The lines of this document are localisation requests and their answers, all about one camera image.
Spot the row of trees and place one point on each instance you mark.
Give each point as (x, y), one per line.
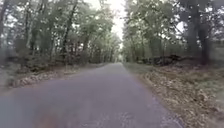
(66, 33)
(166, 33)

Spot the leaf-strewn grass verge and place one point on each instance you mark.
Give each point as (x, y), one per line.
(186, 86)
(36, 75)

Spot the grey asphalt road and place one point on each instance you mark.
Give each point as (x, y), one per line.
(96, 100)

